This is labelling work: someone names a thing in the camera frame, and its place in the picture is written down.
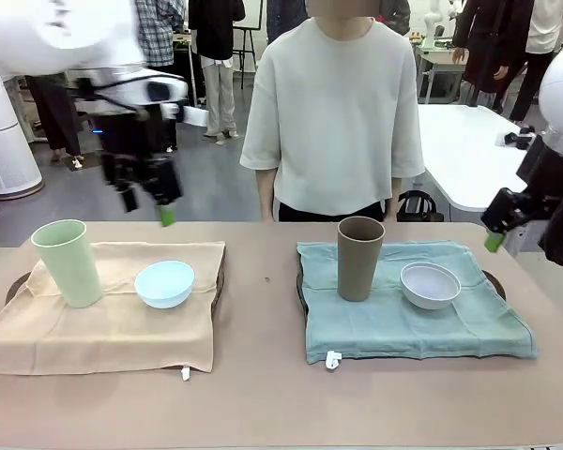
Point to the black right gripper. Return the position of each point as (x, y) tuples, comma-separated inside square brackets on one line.
[(509, 208)]

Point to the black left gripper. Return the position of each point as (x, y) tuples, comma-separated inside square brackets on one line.
[(141, 171)]

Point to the white grey bowl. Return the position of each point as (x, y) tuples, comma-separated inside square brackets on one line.
[(429, 293)]

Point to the light blue bowl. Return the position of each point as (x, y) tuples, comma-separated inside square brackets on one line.
[(164, 293)]

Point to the tall light green cup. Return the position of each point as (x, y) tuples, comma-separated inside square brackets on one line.
[(72, 272)]

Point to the teal cloth mat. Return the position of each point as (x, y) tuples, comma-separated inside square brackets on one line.
[(403, 333)]

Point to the tall brown cup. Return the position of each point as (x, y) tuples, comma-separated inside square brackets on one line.
[(356, 262)]

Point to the beige cloth mat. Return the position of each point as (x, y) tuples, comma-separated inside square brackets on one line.
[(98, 337)]

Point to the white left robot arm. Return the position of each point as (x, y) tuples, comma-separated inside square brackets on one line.
[(51, 23)]

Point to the person's right forearm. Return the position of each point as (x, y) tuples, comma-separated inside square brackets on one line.
[(266, 197)]

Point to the person's left forearm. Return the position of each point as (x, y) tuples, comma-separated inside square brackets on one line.
[(395, 201)]

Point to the dark brown serving tray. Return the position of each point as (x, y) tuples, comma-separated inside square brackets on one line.
[(299, 293), (16, 286)]

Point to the black floor plate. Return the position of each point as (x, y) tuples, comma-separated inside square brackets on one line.
[(91, 159)]

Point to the white side table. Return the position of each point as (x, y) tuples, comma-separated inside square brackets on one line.
[(460, 154)]

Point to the small black device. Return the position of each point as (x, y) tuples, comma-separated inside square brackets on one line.
[(518, 139)]

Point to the bystander in red plaid shirt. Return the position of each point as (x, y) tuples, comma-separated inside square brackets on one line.
[(56, 122)]

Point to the white air purifier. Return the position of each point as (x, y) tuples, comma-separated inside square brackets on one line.
[(4, 150)]

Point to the bystander in blue plaid shirt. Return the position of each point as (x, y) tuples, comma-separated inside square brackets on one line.
[(162, 33)]

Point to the grey white desk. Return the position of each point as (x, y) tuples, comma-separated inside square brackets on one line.
[(443, 61)]

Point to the bystander in black top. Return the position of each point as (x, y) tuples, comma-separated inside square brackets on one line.
[(216, 28)]

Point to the bystander in dark maroon clothes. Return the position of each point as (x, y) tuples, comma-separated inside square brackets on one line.
[(492, 47)]

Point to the person in cream t-shirt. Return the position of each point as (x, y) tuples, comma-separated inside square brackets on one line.
[(333, 117)]

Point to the whiteboard on easel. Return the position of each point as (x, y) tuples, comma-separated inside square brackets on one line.
[(252, 14)]

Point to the bystander in white shirt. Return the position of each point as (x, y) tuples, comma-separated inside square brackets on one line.
[(549, 28)]

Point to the bystander in beige trousers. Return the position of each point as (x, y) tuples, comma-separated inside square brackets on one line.
[(281, 19)]

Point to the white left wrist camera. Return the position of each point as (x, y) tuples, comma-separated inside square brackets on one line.
[(194, 116)]

